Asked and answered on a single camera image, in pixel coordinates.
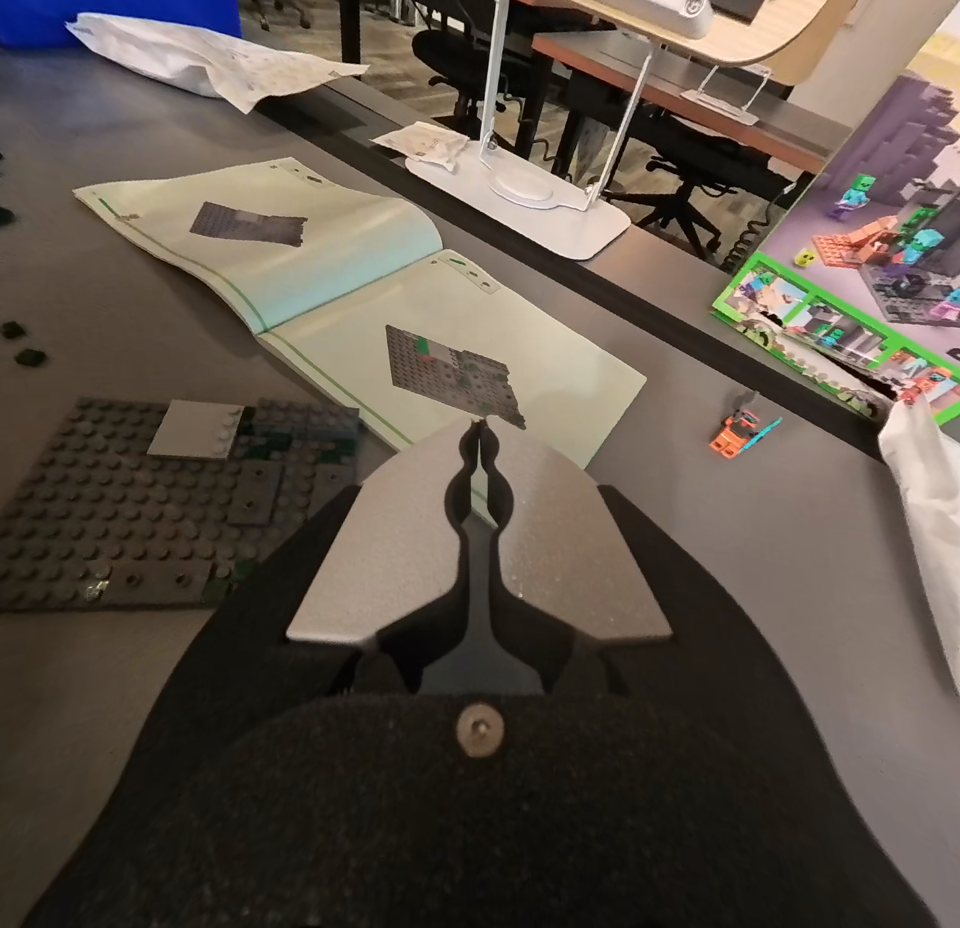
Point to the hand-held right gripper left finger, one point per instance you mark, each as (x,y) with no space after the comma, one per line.
(390,560)

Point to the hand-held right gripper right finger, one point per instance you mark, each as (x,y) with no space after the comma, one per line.
(577,560)

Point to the dark grey studded baseplate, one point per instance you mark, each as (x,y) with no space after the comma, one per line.
(90,508)

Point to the blue plastic bin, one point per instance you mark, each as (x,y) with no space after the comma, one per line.
(112,1)

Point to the grey desk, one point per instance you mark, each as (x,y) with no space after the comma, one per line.
(750,553)

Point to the white desk lamp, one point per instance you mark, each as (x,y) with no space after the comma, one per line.
(570,222)

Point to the orange toy figure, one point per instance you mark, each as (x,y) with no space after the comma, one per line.
(731,439)

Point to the light grey square tile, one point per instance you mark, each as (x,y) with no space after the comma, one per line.
(191,429)

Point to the open instruction booklet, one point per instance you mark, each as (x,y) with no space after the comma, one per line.
(337,245)

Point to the plain white bag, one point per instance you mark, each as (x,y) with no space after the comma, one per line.
(930,508)

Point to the small dark brick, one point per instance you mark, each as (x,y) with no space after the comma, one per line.
(31,357)
(12,331)

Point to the small clear plastic bag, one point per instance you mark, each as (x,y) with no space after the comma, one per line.
(420,146)

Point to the white laptop stand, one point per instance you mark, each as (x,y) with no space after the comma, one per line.
(724,106)

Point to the toy set cardboard box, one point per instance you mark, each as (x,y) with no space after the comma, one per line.
(885,192)

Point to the white printed paper bag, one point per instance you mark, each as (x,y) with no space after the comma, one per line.
(217,61)

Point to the light wooden curved board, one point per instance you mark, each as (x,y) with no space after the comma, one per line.
(787,20)

